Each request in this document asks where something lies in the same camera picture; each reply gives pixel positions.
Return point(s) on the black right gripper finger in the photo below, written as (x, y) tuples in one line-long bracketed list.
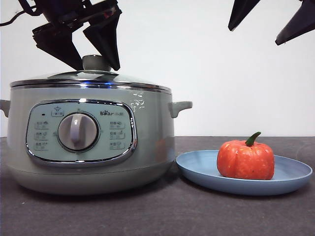
[(300, 22), (240, 14)]

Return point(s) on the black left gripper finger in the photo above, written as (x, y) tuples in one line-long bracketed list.
[(56, 41), (107, 39)]

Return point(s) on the glass lid with green knob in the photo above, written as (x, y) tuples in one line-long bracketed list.
[(94, 63)]

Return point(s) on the orange pumpkin with green stem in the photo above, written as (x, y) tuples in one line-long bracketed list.
[(246, 162)]

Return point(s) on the pale green electric steamer pot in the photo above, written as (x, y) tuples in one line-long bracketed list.
[(152, 137)]

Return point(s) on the blue plate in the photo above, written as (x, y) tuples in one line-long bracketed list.
[(197, 167)]

